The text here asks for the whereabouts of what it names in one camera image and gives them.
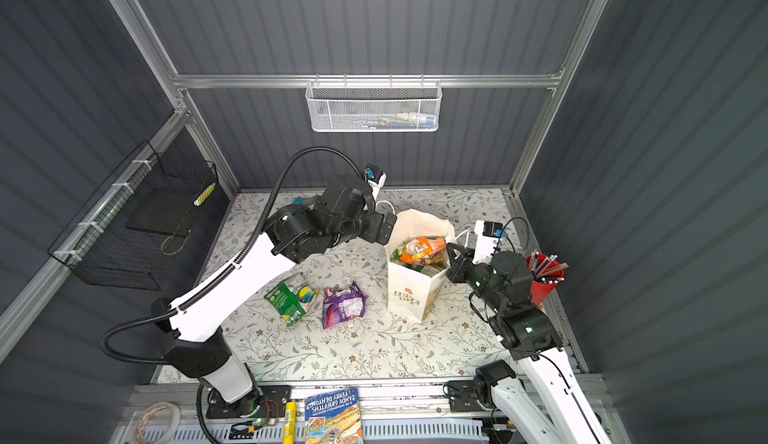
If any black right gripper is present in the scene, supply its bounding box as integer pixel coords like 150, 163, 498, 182
447, 240, 503, 316

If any orange snack packet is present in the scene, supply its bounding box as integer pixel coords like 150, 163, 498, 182
403, 237, 448, 266

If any white paper bag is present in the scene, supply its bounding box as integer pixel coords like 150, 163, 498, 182
384, 209, 457, 323

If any purple snack packet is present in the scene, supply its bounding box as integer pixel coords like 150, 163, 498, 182
321, 282, 366, 329

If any green snack packet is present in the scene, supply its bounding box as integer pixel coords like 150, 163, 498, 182
264, 273, 319, 327

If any green Fox's candy bag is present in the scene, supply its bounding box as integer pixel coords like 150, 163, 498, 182
390, 245, 412, 264

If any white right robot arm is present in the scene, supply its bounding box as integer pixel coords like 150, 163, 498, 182
446, 243, 611, 443

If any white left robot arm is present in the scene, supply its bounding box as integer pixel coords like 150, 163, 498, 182
99, 146, 397, 417

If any red pen cup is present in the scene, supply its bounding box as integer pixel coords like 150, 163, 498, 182
526, 250, 569, 307

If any blue paperback book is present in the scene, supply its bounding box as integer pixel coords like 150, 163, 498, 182
304, 388, 364, 444

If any yellow marker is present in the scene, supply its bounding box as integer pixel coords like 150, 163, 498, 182
282, 401, 297, 444

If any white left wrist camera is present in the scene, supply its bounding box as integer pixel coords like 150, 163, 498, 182
364, 164, 387, 201

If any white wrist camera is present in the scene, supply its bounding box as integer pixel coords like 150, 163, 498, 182
364, 164, 387, 201
473, 221, 505, 264

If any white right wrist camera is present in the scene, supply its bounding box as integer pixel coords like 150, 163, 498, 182
473, 221, 505, 264

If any white wire wall basket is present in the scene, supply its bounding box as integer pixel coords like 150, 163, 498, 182
305, 77, 443, 133

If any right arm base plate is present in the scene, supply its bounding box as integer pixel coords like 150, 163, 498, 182
442, 378, 498, 413

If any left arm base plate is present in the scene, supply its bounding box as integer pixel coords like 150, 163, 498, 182
202, 385, 292, 419

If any black wire side basket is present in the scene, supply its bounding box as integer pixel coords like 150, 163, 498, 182
48, 144, 218, 291

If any white slotted cable duct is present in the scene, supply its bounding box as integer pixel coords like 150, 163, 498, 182
144, 418, 490, 443

